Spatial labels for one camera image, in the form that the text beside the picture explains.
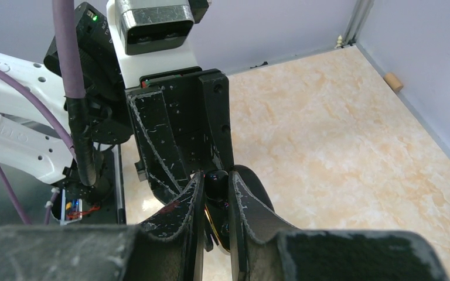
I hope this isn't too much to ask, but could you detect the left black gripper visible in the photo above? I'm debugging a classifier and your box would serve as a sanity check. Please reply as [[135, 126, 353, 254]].
[[126, 67, 234, 204]]

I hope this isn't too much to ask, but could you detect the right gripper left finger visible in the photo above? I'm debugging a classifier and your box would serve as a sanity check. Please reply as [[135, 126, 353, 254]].
[[0, 172, 204, 280]]

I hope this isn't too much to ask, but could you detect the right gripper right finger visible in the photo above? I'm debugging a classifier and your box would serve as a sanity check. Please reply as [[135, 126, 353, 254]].
[[229, 172, 449, 280]]

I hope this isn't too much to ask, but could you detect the black earbud charging case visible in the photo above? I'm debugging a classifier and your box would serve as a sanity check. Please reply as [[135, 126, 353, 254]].
[[205, 165, 274, 252]]

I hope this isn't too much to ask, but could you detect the black earbud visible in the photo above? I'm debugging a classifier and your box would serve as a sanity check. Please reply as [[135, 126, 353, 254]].
[[204, 170, 229, 208]]

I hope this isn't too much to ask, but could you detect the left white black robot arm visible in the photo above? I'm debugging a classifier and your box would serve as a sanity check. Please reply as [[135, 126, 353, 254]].
[[0, 1, 234, 204]]

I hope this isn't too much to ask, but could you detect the left circuit board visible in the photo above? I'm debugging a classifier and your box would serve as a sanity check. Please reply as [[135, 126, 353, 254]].
[[59, 190, 100, 226]]

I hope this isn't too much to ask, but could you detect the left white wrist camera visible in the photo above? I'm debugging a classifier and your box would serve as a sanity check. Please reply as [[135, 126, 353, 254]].
[[106, 0, 211, 88]]

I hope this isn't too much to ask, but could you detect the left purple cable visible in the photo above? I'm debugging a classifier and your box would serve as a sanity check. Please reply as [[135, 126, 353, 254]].
[[0, 0, 98, 226]]

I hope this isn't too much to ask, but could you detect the cork piece at wall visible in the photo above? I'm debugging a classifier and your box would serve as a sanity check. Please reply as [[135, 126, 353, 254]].
[[383, 72, 404, 92]]

